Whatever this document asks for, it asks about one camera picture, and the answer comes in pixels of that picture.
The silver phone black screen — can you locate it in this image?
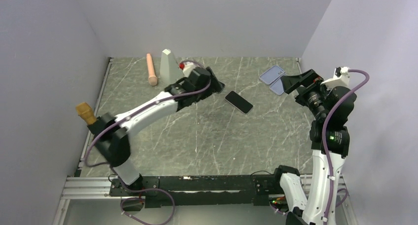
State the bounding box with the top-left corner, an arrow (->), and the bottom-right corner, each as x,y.
225,91 -> 253,114

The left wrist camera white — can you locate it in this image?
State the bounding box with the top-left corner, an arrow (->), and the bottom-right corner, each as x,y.
179,62 -> 196,77

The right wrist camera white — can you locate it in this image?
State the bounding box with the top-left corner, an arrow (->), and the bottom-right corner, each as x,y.
321,67 -> 350,90

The pink cylindrical handle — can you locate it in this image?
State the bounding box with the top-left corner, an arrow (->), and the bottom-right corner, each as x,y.
146,53 -> 158,86

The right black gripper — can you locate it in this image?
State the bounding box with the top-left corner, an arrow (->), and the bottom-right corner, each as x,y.
281,68 -> 333,118

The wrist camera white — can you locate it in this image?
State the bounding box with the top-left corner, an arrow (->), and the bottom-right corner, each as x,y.
321,67 -> 350,90
179,62 -> 196,77

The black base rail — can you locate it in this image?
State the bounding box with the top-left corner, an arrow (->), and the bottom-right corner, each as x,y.
109,174 -> 285,208

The grey trapezoid block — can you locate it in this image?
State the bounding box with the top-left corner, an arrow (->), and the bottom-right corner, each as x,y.
160,49 -> 184,85

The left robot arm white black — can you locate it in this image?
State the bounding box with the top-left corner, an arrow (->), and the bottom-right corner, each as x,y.
75,67 -> 225,195

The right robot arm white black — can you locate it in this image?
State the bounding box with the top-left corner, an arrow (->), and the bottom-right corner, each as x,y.
272,67 -> 356,225

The wooden handle tool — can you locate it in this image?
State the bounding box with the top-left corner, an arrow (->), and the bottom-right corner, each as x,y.
75,102 -> 97,125

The aluminium frame rail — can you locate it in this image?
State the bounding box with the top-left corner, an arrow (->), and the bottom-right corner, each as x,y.
60,174 -> 347,200

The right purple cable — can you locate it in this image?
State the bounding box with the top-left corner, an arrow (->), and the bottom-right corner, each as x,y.
270,69 -> 370,225

